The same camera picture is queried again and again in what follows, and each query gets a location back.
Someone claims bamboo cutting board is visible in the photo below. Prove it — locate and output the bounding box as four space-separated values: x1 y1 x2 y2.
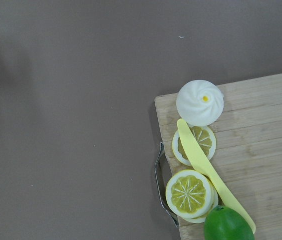
154 70 282 240

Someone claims front lemon slice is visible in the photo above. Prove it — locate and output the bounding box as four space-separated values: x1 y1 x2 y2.
165 169 214 219

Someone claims green lime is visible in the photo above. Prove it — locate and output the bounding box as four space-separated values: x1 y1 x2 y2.
204 205 255 240

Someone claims lemon slice under knife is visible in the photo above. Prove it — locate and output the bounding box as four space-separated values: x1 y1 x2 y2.
172 125 217 167

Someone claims metal cutting board handle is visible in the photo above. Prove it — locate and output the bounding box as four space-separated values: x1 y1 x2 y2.
154 141 180 228

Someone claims lower stacked lemon slice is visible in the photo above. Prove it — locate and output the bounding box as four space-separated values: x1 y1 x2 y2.
182 186 219 224

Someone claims yellow plastic knife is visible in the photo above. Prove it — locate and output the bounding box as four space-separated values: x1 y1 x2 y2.
177 118 256 233

